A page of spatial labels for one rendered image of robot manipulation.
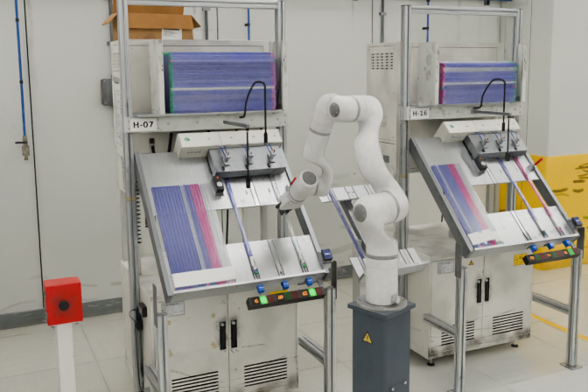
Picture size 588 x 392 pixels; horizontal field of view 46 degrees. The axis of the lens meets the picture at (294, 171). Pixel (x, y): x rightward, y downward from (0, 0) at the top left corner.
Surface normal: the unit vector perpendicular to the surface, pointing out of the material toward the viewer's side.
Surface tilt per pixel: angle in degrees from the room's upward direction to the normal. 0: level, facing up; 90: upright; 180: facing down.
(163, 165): 45
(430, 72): 90
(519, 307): 87
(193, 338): 90
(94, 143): 90
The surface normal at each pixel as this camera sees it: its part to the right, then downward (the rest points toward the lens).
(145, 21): 0.45, -0.04
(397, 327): 0.70, 0.10
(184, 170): 0.29, -0.61
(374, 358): -0.71, 0.11
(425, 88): -0.91, 0.07
